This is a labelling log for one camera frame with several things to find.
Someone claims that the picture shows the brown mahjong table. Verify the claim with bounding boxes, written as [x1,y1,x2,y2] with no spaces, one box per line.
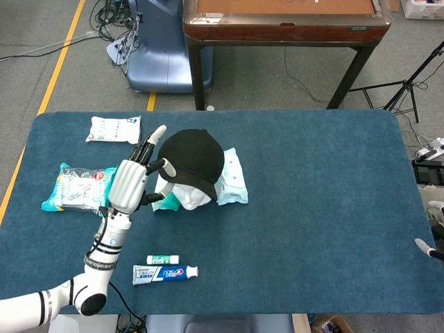
[182,0,393,111]

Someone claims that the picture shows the black tripod stand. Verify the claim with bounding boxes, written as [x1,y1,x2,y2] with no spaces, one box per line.
[348,40,444,124]

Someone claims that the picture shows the blue carpet table cover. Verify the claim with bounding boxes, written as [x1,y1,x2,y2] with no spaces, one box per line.
[0,110,438,316]

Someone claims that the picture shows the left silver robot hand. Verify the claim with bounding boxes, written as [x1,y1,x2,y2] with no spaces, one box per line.
[108,125,178,213]

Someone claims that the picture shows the blue grey machine base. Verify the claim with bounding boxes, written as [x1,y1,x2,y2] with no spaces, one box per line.
[125,0,214,94]

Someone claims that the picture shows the white tissue pack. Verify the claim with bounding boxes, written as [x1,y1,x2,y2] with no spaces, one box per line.
[85,115,142,145]

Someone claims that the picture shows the white power strip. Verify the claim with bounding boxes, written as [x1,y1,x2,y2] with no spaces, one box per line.
[416,137,444,161]

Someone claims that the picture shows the white foam mannequin head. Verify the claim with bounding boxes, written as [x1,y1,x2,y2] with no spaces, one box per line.
[172,182,213,211]

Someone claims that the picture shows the black baseball cap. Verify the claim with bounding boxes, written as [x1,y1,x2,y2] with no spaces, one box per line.
[157,128,225,202]

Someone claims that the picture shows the teal clear cotton pad pack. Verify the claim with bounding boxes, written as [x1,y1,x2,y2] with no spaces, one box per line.
[41,162,119,219]

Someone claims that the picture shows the white socket board with plugs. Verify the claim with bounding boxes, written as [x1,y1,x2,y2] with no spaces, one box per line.
[105,33,139,67]

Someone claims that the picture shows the blue white toothpaste tube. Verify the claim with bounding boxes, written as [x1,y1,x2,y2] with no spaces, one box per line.
[132,265,200,287]

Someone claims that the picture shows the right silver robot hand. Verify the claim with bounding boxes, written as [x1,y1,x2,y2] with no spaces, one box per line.
[415,200,444,262]

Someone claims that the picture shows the black cable bundle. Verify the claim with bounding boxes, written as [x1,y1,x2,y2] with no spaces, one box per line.
[90,0,143,42]

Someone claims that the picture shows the light blue wipes pack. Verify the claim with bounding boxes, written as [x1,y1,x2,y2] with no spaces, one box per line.
[213,147,249,206]

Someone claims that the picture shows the small green white tube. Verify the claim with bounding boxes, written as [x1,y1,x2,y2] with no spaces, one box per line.
[146,255,180,265]

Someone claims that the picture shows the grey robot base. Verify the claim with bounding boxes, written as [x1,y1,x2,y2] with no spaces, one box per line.
[144,314,296,333]

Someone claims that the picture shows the black case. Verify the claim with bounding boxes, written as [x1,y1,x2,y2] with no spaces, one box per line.
[411,159,444,185]

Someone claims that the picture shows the white plastic crate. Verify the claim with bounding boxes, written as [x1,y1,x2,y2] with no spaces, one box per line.
[400,0,444,20]

